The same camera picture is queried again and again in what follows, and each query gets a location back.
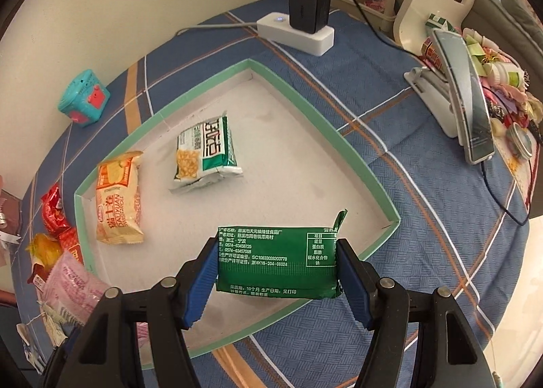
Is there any pink snack packet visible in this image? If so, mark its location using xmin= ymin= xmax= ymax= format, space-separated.
xmin=41 ymin=252 xmax=109 ymax=326

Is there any yellow cake packet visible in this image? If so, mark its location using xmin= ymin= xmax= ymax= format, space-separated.
xmin=26 ymin=233 xmax=62 ymax=284

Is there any small red candy packet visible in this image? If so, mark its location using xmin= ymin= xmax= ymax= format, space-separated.
xmin=40 ymin=182 xmax=71 ymax=237

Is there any dark green snack packet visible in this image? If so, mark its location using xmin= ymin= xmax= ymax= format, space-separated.
xmin=216 ymin=210 xmax=348 ymax=300

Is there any large red cake packet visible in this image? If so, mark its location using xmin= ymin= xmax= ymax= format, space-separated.
xmin=58 ymin=227 xmax=84 ymax=264

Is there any blue plaid tablecloth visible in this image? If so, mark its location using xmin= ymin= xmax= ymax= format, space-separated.
xmin=12 ymin=0 xmax=528 ymax=387

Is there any orange cracker packet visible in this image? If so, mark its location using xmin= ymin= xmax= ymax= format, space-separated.
xmin=96 ymin=151 xmax=144 ymax=244

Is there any pink flower bouquet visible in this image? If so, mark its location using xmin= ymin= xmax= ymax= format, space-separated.
xmin=0 ymin=179 xmax=21 ymax=244

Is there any green white noodle snack packet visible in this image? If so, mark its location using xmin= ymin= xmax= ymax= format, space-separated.
xmin=173 ymin=113 xmax=243 ymax=190

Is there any green rimmed white tray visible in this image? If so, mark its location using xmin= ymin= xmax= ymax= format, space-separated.
xmin=73 ymin=58 xmax=402 ymax=371

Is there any colourful clutter pile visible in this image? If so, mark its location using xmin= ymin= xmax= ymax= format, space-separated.
xmin=417 ymin=13 xmax=543 ymax=211

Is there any teal toy box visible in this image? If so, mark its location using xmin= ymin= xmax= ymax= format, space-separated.
xmin=57 ymin=69 xmax=110 ymax=127

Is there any smartphone on stand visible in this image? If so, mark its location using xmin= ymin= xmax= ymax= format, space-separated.
xmin=431 ymin=30 xmax=494 ymax=166

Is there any white phone stand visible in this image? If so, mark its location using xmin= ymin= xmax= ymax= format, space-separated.
xmin=404 ymin=67 xmax=458 ymax=138

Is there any white power strip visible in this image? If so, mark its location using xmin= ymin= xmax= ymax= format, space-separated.
xmin=257 ymin=12 xmax=335 ymax=57

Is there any black charger adapter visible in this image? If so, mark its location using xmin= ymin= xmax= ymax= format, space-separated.
xmin=288 ymin=0 xmax=331 ymax=34

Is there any black charging cable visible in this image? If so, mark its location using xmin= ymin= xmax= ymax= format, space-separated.
xmin=303 ymin=0 xmax=531 ymax=226

